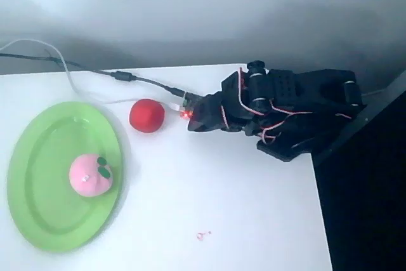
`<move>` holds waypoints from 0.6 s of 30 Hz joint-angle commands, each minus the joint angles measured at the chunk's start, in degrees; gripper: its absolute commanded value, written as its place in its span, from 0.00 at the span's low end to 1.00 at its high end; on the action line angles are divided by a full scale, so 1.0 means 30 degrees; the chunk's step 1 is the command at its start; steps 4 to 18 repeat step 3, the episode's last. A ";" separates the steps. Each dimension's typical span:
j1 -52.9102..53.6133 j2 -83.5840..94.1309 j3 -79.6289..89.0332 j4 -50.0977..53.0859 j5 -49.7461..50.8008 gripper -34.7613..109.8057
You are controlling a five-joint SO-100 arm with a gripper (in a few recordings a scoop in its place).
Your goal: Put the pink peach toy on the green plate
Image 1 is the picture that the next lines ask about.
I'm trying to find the black side panel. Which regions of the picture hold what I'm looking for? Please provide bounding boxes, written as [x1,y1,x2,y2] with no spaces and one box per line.
[312,70,406,271]

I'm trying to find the red plush ball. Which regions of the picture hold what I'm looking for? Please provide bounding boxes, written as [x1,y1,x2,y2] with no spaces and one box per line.
[128,98,166,133]

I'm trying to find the pink plush peach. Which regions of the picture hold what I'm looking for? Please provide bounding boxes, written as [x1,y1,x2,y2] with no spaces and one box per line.
[69,154,114,197]

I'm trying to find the green oval plastic plate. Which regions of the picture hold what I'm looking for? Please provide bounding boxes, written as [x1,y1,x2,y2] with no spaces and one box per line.
[6,101,125,251]

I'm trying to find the black power cable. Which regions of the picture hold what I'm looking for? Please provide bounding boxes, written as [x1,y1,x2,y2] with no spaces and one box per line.
[0,51,186,98]

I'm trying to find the black and white cables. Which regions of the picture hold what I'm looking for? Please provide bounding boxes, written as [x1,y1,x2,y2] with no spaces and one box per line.
[0,39,184,114]

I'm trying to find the small controller circuit board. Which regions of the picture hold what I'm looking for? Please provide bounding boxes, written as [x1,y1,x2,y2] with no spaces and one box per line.
[181,91,204,119]

